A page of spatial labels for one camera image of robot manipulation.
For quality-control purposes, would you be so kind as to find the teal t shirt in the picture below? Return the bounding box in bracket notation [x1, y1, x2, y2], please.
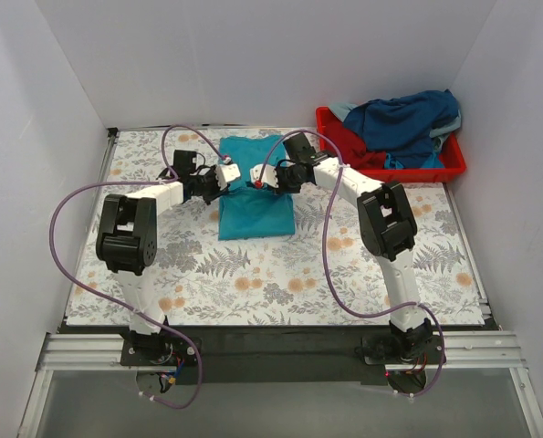
[219, 135, 296, 241]

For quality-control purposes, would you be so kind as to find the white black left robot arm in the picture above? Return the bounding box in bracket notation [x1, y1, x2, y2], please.
[96, 151, 240, 364]

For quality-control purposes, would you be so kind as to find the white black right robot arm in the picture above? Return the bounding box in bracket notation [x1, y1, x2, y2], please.
[251, 130, 434, 361]

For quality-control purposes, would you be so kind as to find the red t shirt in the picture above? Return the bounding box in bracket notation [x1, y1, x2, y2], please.
[324, 120, 386, 171]

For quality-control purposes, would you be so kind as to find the floral patterned table mat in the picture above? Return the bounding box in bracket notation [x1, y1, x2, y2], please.
[65, 126, 486, 328]

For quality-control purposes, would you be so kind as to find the dark blue t shirt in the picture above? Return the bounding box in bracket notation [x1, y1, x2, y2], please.
[343, 89, 461, 169]

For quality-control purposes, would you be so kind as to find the red plastic bin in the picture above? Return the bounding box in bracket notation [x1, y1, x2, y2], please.
[316, 107, 466, 183]

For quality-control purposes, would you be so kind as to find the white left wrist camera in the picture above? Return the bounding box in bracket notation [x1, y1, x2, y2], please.
[214, 163, 241, 190]

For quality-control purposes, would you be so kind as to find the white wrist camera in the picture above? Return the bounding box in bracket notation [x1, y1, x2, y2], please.
[249, 164, 278, 189]
[214, 163, 241, 190]

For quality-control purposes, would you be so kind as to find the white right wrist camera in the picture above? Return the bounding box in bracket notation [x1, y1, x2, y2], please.
[249, 164, 278, 189]

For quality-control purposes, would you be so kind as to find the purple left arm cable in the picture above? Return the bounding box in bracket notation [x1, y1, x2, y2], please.
[50, 125, 235, 409]

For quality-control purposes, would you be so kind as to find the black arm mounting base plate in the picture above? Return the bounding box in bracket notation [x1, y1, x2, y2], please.
[120, 326, 445, 386]

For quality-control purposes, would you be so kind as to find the aluminium frame rail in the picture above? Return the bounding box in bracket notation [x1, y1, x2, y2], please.
[17, 330, 543, 437]

